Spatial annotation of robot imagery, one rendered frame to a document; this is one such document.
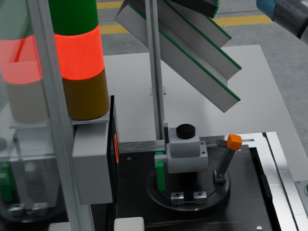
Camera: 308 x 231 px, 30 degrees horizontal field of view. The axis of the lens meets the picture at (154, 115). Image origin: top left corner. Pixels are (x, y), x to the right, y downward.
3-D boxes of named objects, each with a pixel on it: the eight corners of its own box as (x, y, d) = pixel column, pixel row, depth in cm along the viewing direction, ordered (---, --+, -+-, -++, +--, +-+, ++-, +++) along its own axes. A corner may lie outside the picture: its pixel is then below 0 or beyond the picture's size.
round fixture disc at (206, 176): (224, 162, 102) (224, 152, 101) (236, 216, 90) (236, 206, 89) (145, 167, 102) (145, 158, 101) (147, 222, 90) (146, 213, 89)
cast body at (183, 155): (205, 155, 95) (204, 119, 91) (208, 171, 91) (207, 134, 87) (154, 158, 95) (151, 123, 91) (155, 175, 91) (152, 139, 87)
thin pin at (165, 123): (170, 160, 100) (167, 119, 95) (170, 163, 99) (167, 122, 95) (165, 161, 100) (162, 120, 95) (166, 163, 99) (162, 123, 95)
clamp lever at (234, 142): (224, 171, 95) (241, 135, 91) (226, 179, 94) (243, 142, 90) (204, 167, 95) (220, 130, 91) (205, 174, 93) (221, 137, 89)
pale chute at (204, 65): (227, 80, 123) (242, 67, 120) (224, 113, 112) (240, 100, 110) (127, -8, 115) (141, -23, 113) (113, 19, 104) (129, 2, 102)
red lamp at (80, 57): (105, 56, 64) (100, 15, 61) (103, 78, 60) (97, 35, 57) (60, 59, 64) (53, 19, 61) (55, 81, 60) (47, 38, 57)
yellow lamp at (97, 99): (110, 95, 66) (105, 57, 64) (108, 118, 62) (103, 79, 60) (67, 98, 66) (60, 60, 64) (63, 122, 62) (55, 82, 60)
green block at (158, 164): (165, 185, 94) (163, 161, 91) (165, 190, 93) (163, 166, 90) (157, 186, 94) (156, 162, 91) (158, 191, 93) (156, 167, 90)
